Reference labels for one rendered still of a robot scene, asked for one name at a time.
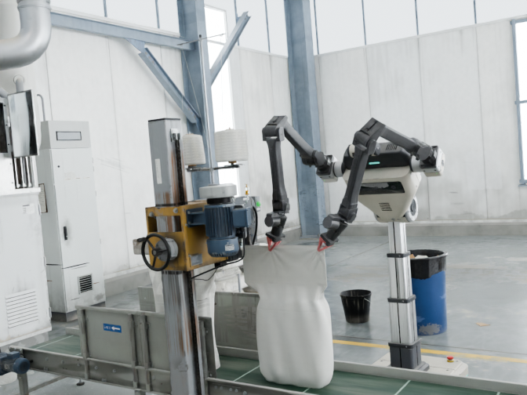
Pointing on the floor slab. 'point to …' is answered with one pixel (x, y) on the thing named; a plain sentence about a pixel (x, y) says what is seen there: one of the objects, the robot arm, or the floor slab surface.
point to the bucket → (356, 305)
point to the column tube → (177, 284)
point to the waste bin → (430, 291)
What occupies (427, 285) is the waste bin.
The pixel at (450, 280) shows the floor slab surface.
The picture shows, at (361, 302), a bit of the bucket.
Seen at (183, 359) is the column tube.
